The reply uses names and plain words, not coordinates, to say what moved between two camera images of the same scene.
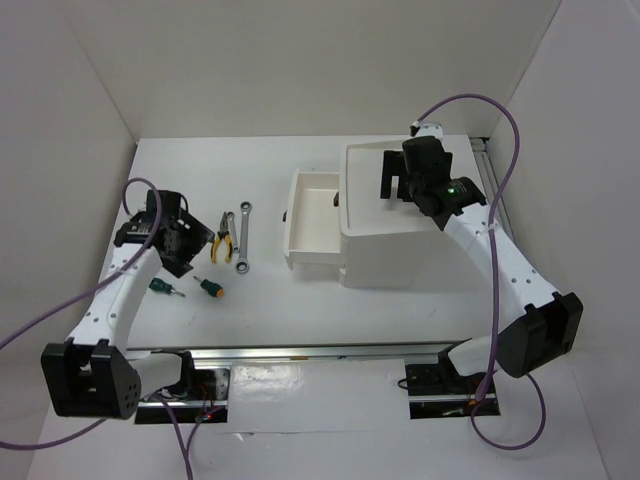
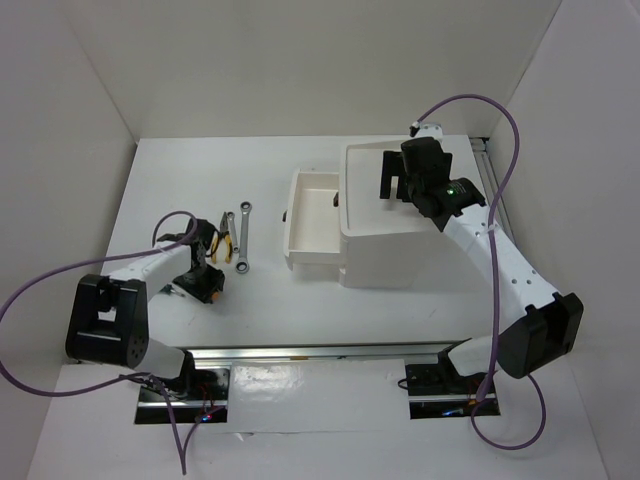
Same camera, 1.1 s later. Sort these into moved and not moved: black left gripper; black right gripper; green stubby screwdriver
Moved: black left gripper
Not moved: black right gripper; green stubby screwdriver
